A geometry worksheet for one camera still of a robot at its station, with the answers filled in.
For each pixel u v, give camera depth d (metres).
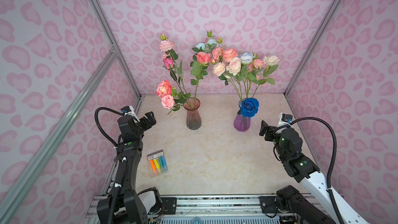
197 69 0.78
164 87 0.62
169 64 0.77
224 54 0.73
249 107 0.57
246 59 0.73
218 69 0.73
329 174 0.49
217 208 0.73
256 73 0.81
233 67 0.70
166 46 0.73
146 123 0.72
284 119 0.61
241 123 0.97
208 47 0.80
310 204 0.58
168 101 0.62
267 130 0.67
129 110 0.70
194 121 0.95
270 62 0.78
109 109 0.63
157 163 0.86
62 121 0.59
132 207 0.39
